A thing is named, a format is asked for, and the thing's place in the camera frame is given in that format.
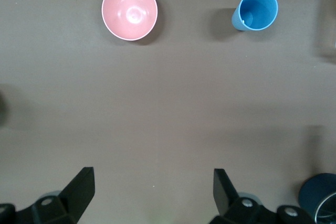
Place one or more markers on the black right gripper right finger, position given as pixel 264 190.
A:
pixel 228 200

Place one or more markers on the blue plastic cup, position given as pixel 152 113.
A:
pixel 258 9

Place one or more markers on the pink bowl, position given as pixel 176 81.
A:
pixel 130 11

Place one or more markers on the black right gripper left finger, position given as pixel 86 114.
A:
pixel 77 195

